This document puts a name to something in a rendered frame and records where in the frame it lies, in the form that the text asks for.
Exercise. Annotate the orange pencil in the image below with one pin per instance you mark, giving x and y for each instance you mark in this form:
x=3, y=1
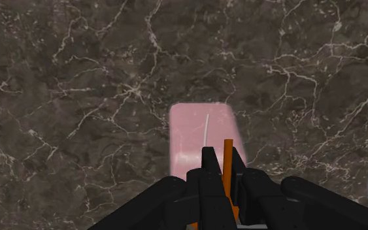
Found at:
x=227, y=173

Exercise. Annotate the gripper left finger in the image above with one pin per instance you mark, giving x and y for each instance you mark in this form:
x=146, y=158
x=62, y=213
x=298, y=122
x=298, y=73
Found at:
x=202, y=194

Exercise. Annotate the pink rectangular tray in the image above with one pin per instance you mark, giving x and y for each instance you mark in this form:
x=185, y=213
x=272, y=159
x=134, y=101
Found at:
x=190, y=137

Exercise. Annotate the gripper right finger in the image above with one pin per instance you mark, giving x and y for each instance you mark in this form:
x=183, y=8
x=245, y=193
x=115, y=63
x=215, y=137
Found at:
x=276, y=203

